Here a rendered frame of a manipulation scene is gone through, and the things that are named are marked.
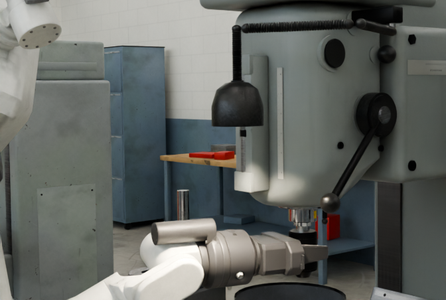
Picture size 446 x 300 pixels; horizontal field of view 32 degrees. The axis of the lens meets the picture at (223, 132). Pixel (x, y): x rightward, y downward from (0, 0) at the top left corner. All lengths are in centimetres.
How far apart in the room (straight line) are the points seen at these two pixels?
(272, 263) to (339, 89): 29
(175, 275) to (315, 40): 40
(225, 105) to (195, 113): 748
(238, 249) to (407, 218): 52
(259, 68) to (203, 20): 723
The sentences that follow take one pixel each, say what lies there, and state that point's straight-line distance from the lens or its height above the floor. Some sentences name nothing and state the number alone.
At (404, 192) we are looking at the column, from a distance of 163.
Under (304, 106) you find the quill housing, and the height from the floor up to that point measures 147.
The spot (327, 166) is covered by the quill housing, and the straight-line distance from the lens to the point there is 120.
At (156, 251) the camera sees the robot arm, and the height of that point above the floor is 125.
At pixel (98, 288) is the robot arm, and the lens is 119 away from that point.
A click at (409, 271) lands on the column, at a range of 165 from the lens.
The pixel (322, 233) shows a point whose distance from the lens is 608.
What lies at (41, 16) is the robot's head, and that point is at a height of 161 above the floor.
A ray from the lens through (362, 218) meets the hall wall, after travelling 684.
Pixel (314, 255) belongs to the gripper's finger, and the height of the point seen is 123.
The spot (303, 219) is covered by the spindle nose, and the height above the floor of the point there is 129.
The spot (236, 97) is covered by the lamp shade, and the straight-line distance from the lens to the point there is 104.
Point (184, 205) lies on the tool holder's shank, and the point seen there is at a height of 127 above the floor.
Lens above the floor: 149
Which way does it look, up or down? 3 degrees down
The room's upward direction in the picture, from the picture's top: 1 degrees counter-clockwise
